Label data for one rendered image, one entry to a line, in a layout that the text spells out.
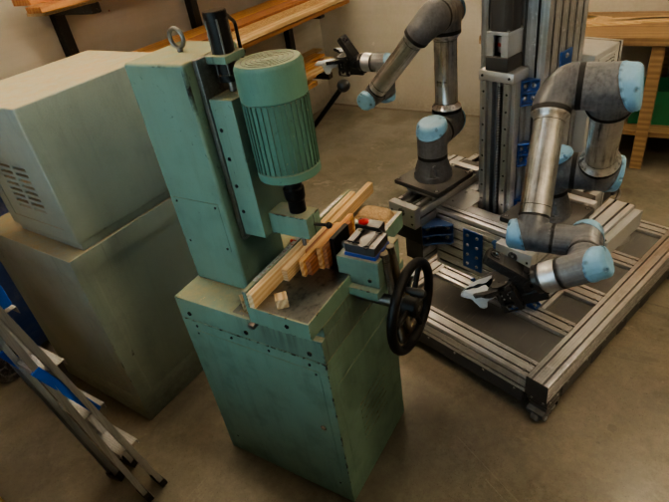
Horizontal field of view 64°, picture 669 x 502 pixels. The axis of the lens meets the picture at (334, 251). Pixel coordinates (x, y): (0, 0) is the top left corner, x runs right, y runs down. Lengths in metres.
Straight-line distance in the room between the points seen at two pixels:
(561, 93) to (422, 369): 1.43
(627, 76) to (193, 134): 1.08
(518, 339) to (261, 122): 1.44
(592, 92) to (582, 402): 1.36
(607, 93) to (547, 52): 0.51
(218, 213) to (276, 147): 0.32
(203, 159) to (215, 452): 1.30
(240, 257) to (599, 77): 1.09
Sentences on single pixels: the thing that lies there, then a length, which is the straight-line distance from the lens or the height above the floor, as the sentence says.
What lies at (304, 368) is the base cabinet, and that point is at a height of 0.67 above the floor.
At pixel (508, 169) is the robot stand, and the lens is 2.05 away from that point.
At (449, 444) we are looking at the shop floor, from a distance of 2.24.
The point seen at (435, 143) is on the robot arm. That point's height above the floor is 0.98.
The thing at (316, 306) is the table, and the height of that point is 0.90.
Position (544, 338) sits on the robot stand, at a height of 0.21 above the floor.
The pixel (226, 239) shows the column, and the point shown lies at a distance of 1.64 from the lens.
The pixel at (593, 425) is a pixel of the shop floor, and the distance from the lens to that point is 2.37.
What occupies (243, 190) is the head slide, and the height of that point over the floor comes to 1.16.
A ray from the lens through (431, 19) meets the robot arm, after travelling 1.98.
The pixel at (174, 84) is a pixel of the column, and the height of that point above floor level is 1.47.
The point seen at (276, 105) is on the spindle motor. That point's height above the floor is 1.42.
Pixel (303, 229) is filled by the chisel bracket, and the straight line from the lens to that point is 1.53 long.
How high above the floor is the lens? 1.83
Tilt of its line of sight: 34 degrees down
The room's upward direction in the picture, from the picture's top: 10 degrees counter-clockwise
